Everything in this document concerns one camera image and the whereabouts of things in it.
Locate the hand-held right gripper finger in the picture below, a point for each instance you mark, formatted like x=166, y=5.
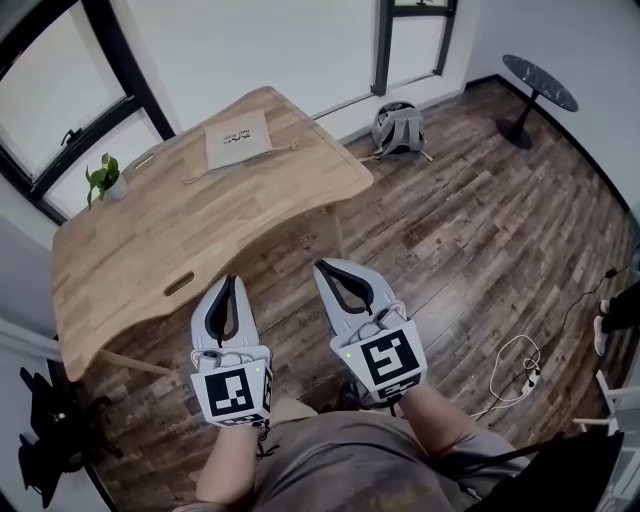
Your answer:
x=382, y=295
x=327, y=315

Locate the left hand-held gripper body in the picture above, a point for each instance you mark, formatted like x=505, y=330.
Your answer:
x=227, y=392

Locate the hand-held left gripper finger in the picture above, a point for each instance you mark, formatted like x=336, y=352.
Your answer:
x=200, y=325
x=245, y=325

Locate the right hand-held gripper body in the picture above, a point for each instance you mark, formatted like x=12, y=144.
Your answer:
x=382, y=357

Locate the person's left forearm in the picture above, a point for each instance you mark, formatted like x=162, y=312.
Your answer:
x=225, y=460

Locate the person's right forearm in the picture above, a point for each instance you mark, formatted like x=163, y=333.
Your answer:
x=435, y=420

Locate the wooden table leg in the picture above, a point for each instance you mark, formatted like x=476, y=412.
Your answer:
x=135, y=362
x=336, y=230

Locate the person's torso grey shirt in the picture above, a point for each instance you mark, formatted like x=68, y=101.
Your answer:
x=340, y=465

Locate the green potted plant white pot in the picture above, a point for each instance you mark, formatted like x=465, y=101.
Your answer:
x=117, y=185

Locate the grey backpack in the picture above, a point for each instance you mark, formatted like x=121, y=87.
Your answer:
x=400, y=130

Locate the black chest-mounted device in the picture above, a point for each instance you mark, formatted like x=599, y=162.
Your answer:
x=575, y=465

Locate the round black marble side table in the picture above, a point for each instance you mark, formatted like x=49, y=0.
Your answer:
x=540, y=82

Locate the white furniture frame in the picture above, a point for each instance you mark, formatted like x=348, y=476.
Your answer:
x=607, y=395

